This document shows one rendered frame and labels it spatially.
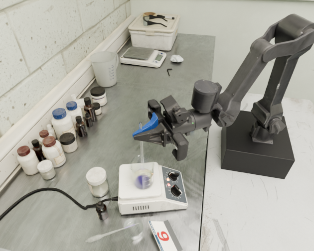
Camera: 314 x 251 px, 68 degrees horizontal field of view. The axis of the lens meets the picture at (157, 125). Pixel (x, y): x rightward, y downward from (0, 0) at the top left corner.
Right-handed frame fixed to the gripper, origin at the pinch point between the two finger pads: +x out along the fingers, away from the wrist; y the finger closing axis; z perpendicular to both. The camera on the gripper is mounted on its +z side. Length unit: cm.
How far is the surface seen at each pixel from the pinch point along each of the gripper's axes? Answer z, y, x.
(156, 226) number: -23.3, 12.1, 2.6
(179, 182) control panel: -22.5, 2.3, -9.7
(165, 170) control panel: -20.1, -2.2, -6.8
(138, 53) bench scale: -22, -93, -31
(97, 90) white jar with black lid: -19, -56, 3
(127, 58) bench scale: -23, -91, -24
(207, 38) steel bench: -26, -108, -92
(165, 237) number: -24.4, 15.3, 1.3
